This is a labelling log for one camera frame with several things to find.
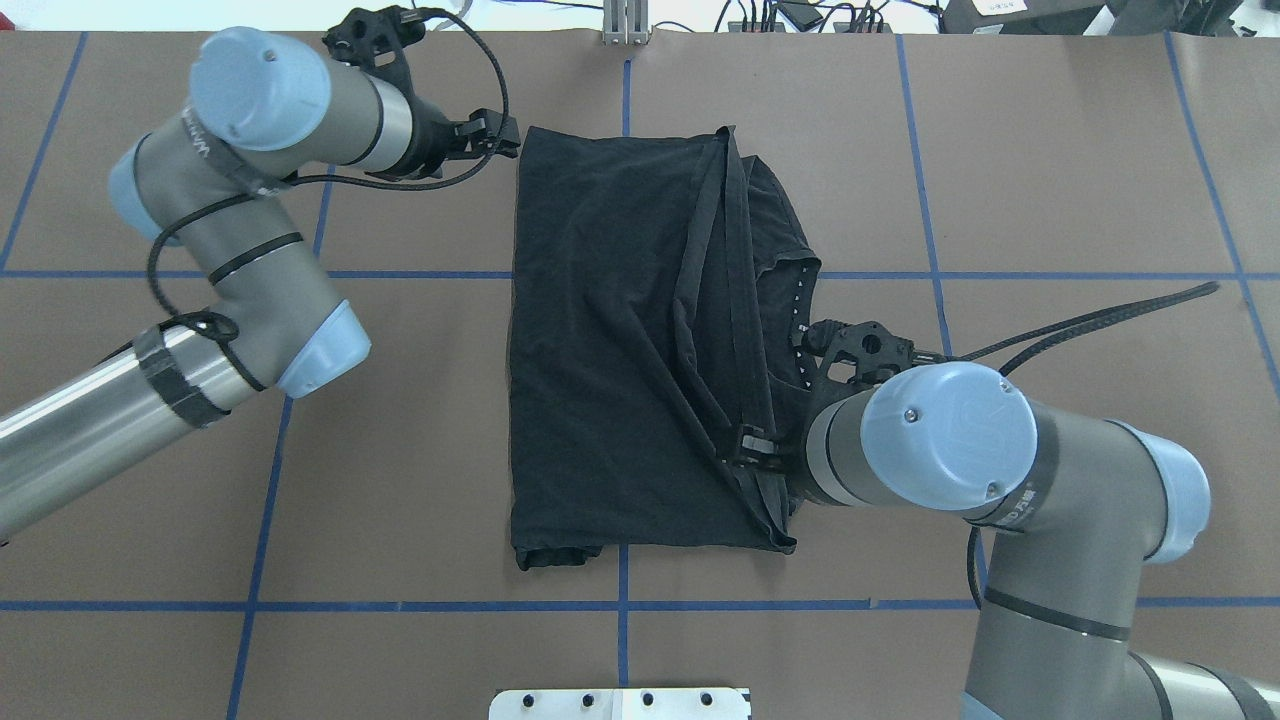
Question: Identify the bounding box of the black box on desk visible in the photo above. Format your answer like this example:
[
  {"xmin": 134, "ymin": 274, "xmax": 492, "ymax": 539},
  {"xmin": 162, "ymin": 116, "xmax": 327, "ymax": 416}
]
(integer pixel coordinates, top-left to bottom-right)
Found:
[{"xmin": 940, "ymin": 1, "xmax": 1107, "ymax": 36}]

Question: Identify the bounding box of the aluminium frame post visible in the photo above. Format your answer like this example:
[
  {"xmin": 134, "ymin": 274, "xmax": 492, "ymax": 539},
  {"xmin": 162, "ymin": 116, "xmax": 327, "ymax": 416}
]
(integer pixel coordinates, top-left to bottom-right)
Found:
[{"xmin": 600, "ymin": 0, "xmax": 652, "ymax": 47}]

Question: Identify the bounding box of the black graphic t-shirt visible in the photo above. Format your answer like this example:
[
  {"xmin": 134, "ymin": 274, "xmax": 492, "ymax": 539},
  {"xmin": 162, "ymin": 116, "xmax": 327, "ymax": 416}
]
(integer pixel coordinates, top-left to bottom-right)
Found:
[{"xmin": 508, "ymin": 126, "xmax": 820, "ymax": 571}]

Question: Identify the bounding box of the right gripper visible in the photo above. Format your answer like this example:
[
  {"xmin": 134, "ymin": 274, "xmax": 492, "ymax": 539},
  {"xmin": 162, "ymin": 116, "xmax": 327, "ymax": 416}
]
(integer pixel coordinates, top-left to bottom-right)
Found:
[{"xmin": 728, "ymin": 420, "xmax": 817, "ymax": 501}]

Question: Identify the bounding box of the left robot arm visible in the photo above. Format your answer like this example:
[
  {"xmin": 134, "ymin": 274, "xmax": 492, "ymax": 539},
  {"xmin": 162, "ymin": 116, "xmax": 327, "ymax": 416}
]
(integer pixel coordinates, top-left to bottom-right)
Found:
[{"xmin": 1, "ymin": 6, "xmax": 521, "ymax": 541}]

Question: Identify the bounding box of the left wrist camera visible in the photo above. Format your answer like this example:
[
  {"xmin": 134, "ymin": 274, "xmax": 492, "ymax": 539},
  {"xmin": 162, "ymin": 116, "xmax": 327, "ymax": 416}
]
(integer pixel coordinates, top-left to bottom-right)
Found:
[{"xmin": 321, "ymin": 6, "xmax": 426, "ymax": 85}]

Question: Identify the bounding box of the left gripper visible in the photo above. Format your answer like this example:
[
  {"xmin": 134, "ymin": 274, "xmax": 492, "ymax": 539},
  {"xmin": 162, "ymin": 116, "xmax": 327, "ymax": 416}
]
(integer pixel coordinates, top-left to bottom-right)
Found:
[{"xmin": 404, "ymin": 105, "xmax": 521, "ymax": 181}]

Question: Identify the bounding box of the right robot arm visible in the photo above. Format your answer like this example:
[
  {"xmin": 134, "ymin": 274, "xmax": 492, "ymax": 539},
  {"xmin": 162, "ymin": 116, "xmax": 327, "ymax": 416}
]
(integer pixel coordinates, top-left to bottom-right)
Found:
[{"xmin": 730, "ymin": 363, "xmax": 1277, "ymax": 719}]

